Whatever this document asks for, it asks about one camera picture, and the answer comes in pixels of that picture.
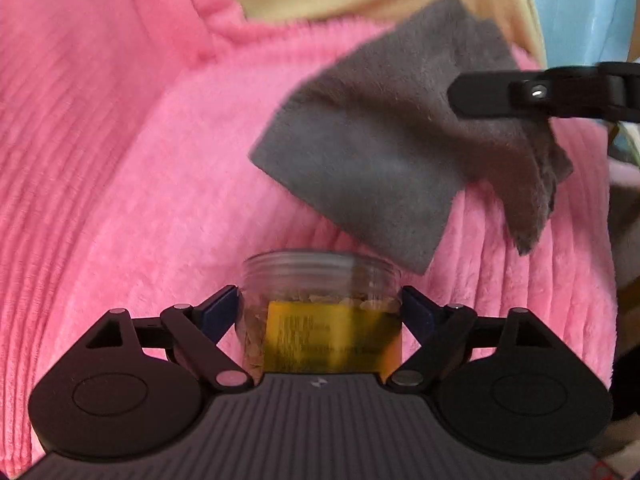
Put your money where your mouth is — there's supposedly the clear jar with yellow label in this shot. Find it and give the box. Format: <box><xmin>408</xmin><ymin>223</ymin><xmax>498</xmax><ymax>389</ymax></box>
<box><xmin>235</xmin><ymin>250</ymin><xmax>402</xmax><ymax>379</ymax></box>

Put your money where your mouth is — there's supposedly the grey microfibre cloth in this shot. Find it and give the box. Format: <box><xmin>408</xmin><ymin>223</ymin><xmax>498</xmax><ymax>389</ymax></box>
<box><xmin>250</xmin><ymin>0</ymin><xmax>573</xmax><ymax>274</ymax></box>

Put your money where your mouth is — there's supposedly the light blue star curtain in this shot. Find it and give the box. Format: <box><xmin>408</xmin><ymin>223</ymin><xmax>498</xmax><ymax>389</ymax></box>
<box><xmin>534</xmin><ymin>0</ymin><xmax>637</xmax><ymax>67</ymax></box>

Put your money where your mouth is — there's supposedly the pink ribbed blanket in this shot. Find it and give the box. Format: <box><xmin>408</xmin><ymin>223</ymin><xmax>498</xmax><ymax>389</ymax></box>
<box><xmin>0</xmin><ymin>0</ymin><xmax>618</xmax><ymax>479</ymax></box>

